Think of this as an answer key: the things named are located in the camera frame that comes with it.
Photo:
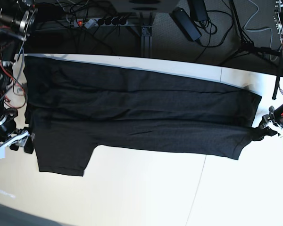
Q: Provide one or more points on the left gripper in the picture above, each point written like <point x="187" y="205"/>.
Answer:
<point x="271" y="125"/>

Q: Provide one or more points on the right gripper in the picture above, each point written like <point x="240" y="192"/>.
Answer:
<point x="11" y="136"/>

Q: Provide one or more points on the black T-shirt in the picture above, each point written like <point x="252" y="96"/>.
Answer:
<point x="75" y="107"/>

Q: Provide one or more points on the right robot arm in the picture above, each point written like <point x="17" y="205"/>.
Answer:
<point x="16" y="23"/>

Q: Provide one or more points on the grey power strip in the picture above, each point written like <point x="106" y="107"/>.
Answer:
<point x="97" y="21"/>

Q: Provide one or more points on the black power adapter brick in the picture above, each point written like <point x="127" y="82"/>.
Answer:
<point x="185" y="24"/>

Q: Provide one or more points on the aluminium table frame post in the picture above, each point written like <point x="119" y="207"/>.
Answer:
<point x="141" y="27"/>

